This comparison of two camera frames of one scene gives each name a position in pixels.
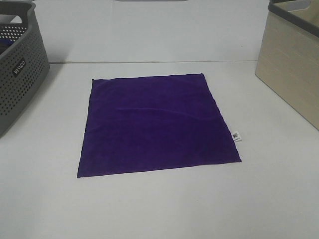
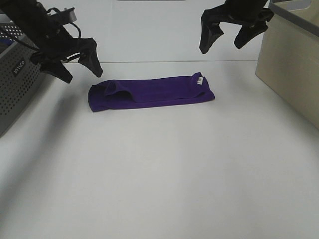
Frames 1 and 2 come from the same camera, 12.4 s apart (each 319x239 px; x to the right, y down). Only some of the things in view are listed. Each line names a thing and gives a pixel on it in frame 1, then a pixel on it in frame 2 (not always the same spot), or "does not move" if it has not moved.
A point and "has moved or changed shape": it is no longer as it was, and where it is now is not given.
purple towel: x=142 y=123 has moved or changed shape
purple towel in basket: x=6 y=41 does not move
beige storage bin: x=288 y=56 does not move
